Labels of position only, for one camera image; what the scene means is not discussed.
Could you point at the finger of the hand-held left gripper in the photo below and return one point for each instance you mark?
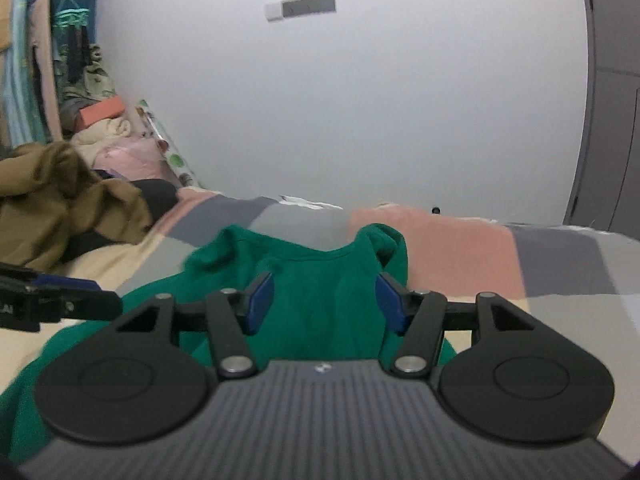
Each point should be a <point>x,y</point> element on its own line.
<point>70,284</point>

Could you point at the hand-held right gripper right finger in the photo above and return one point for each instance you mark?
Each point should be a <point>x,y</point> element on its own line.
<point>391,305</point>

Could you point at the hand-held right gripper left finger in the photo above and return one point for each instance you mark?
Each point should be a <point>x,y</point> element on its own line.
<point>260,305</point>

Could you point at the green sweatshirt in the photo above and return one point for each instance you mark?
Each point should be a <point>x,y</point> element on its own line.
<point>320,300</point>

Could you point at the green clothes hanger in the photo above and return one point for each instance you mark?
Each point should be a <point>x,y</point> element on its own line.
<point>72,12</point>

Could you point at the brown garment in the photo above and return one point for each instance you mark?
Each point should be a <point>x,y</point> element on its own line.
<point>55,195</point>

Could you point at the patchwork blanket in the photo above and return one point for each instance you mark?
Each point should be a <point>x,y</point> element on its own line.
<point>475,250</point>

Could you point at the black garment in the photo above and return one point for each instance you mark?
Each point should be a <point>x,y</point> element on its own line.
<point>157,197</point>

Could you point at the pink bedding pile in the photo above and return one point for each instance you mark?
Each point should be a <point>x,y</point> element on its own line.
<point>125,155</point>

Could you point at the floral printed cloth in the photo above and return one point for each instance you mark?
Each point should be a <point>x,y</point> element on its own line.
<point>172,155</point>

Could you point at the salmon pink box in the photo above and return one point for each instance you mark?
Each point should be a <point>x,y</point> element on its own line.
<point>100,111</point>

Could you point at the pink hanging garment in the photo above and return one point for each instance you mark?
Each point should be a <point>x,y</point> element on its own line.
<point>45,60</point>

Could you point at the light blue hanging cloth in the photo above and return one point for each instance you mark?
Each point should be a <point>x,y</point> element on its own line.
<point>20,60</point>

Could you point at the beige hanging cloth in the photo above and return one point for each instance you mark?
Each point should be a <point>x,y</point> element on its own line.
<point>4,15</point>

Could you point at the grey door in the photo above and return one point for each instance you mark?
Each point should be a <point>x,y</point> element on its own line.
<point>610,110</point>

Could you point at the grey wall panel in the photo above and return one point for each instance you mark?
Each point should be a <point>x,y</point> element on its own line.
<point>300,7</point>

